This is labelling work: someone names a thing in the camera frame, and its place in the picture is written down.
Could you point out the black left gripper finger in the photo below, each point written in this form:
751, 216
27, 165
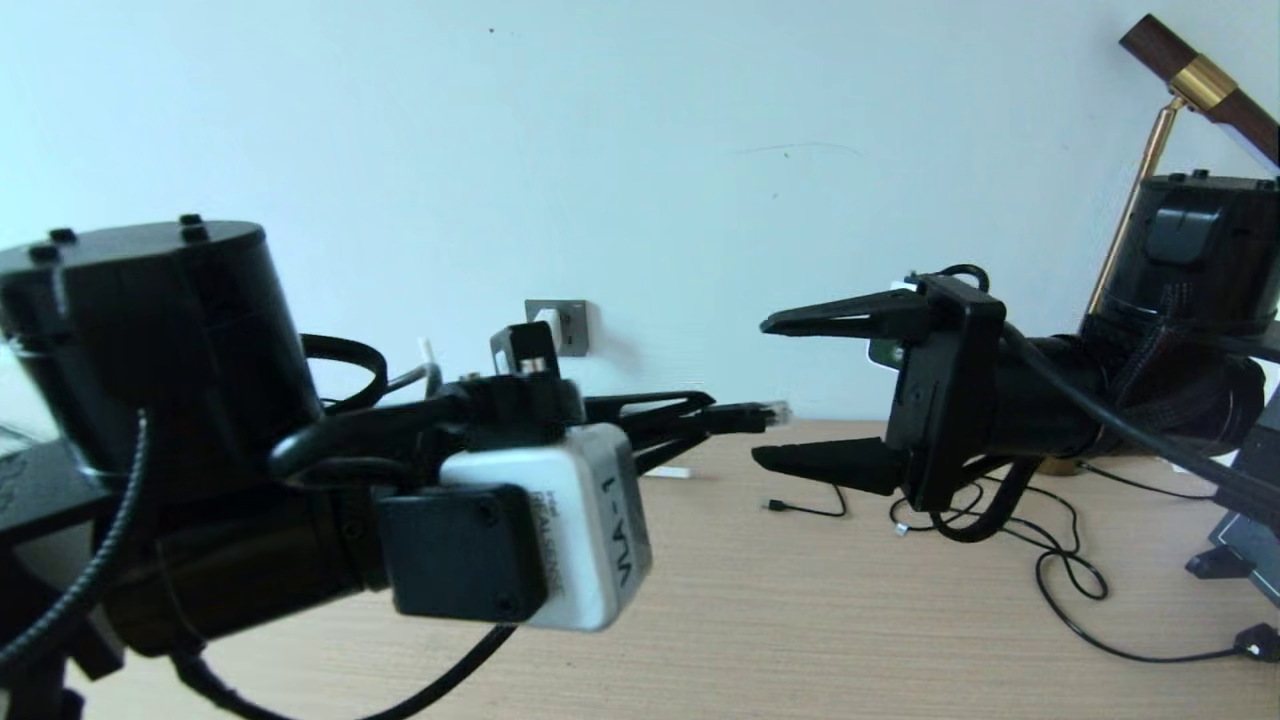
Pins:
650, 408
670, 445

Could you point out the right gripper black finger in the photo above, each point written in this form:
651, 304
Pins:
860, 315
850, 465

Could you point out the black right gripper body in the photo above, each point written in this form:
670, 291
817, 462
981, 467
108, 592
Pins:
950, 400

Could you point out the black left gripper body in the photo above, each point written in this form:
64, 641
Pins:
460, 550

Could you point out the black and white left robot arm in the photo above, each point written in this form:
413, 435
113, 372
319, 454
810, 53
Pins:
150, 350

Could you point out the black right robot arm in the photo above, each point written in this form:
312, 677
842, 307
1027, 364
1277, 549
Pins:
1200, 250

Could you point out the dark framed panel on stand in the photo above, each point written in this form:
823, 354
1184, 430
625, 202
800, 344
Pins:
1250, 560

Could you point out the brass desk lamp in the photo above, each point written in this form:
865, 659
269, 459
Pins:
1205, 85

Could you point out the light grey wrist camera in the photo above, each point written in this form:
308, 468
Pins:
600, 520
885, 355

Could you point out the grey wall socket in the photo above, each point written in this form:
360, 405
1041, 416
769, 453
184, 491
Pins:
575, 330

